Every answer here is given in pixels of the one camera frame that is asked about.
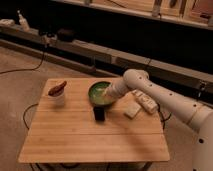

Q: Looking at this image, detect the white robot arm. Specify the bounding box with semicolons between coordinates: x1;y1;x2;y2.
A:
103;69;213;171

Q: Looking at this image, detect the black eraser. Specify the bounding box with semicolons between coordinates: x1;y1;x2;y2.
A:
93;107;105;121

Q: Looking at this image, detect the green bowl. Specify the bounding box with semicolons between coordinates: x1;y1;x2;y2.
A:
88;81;114;106

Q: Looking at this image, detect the beige sponge block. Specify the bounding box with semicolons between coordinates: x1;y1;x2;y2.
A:
124;102;141;119

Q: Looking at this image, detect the white remote control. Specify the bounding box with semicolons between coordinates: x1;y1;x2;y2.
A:
132;90;158;114

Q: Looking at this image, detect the wooden table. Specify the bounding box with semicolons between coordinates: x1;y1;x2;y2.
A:
18;78;170;163

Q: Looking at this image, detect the brown object in cup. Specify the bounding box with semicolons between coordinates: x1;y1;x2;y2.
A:
48;81;67;96

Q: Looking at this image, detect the white cup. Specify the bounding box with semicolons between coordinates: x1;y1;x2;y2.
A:
48;89;65;107

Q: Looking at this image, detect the black round device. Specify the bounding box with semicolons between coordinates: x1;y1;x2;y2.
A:
57;29;75;42

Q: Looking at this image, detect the white spray bottle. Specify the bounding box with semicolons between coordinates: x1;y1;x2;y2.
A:
17;11;30;31

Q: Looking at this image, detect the black floor cable left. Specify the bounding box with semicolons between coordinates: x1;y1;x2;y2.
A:
0;46;46;76

